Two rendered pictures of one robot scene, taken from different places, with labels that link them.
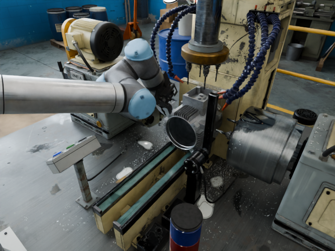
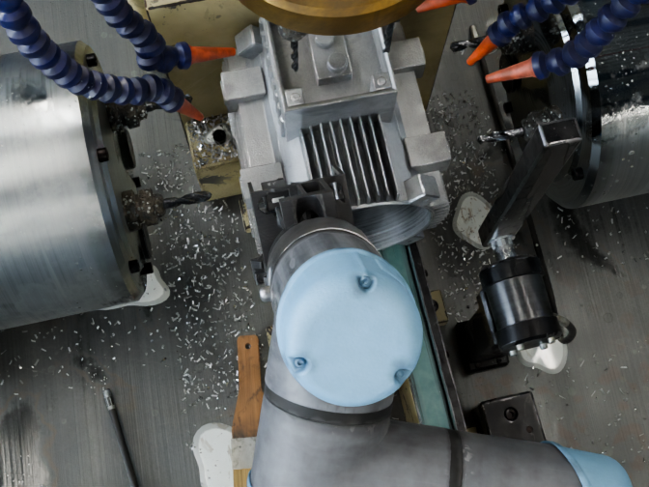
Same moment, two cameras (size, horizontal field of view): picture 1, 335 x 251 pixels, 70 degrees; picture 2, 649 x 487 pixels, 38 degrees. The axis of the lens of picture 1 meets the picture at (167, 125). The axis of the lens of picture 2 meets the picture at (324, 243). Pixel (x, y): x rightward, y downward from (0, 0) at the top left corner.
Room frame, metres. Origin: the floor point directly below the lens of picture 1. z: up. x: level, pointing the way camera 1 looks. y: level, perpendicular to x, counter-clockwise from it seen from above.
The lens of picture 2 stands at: (0.66, 0.18, 1.87)
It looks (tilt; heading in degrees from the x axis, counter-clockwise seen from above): 73 degrees down; 308
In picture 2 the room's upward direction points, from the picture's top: 3 degrees clockwise
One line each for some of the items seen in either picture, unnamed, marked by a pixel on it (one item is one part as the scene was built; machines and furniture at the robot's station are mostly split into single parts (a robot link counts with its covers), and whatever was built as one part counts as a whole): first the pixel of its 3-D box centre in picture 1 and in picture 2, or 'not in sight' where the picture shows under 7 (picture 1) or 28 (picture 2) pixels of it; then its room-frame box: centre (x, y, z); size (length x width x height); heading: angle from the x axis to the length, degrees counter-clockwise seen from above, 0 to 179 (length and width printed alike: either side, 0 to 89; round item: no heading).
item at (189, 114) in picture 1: (193, 122); (332, 140); (0.88, -0.11, 1.01); 0.20 x 0.19 x 0.19; 143
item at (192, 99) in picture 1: (199, 100); (325, 59); (0.91, -0.14, 1.11); 0.12 x 0.11 x 0.07; 143
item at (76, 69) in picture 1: (103, 91); not in sight; (1.24, 0.36, 0.99); 0.35 x 0.31 x 0.37; 54
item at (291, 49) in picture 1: (293, 52); not in sight; (4.76, -2.48, 0.14); 0.30 x 0.30 x 0.27
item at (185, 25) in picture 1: (185, 23); not in sight; (3.07, -0.20, 0.99); 0.24 x 0.22 x 0.24; 51
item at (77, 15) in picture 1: (81, 26); not in sight; (5.66, 1.96, 0.37); 1.20 x 0.80 x 0.74; 136
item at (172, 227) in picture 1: (185, 225); not in sight; (0.27, -0.04, 1.19); 0.06 x 0.06 x 0.04
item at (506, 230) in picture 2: (209, 126); (522, 193); (0.70, -0.15, 1.12); 0.04 x 0.03 x 0.26; 144
